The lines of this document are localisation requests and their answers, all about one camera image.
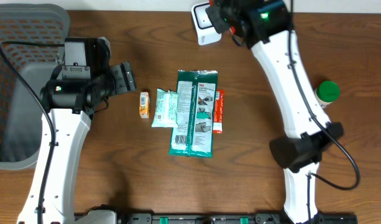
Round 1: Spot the grey plastic mesh basket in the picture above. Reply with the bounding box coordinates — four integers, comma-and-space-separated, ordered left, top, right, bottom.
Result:
0, 4, 70, 170

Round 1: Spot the left black cable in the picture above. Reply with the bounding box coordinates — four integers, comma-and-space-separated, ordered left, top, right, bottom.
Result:
0, 40, 65, 224

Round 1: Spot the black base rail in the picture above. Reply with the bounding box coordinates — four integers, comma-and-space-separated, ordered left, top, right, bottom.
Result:
75, 212, 359, 224

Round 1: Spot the orange tissue pack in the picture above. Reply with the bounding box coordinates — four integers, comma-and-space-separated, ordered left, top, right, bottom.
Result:
139, 91, 150, 119

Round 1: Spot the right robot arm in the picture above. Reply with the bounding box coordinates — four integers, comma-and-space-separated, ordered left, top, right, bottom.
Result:
206, 1, 343, 223

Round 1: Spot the light green wipes pack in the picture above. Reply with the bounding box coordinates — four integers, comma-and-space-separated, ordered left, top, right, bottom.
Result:
152, 89, 178, 128

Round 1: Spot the white barcode scanner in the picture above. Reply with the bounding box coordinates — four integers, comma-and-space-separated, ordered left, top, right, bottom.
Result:
191, 1, 222, 45

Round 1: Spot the green lid seasoning jar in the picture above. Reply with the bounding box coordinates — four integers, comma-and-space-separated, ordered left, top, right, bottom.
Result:
314, 81, 341, 108

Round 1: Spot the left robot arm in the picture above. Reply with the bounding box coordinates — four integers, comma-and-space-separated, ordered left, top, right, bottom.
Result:
17, 109, 119, 224

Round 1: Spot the red stick sachet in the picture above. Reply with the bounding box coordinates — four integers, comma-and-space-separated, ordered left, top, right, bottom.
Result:
213, 90, 225, 134

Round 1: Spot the red snack packet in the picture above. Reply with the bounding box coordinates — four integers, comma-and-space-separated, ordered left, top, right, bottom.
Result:
206, 0, 236, 35

